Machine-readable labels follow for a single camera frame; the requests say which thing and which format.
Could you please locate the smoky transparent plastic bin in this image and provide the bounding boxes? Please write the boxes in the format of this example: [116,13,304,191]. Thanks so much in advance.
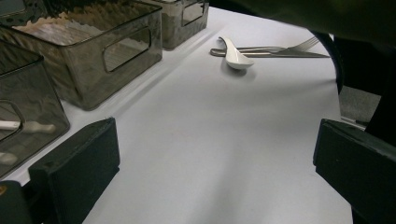
[0,0,163,111]
[145,0,210,50]
[0,40,71,180]

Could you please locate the white chopstick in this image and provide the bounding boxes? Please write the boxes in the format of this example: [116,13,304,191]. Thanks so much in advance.
[0,120,57,135]

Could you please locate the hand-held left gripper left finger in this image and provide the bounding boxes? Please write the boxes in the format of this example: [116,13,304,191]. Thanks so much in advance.
[27,117,120,224]

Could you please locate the white table mat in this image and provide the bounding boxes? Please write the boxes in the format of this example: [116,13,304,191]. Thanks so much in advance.
[0,6,354,224]

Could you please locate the metal fork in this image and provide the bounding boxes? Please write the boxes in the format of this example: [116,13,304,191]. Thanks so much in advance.
[214,35,321,53]

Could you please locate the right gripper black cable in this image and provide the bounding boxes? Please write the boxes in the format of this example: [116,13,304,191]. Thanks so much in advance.
[310,30,346,94]

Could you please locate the white ceramic spoon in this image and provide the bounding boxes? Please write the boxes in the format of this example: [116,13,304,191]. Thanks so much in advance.
[218,36,255,71]

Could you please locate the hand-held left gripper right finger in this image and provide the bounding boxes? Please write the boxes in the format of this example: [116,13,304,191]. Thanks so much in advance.
[312,119,396,224]

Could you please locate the metal table knife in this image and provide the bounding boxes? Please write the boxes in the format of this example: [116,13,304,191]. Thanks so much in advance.
[210,49,331,59]

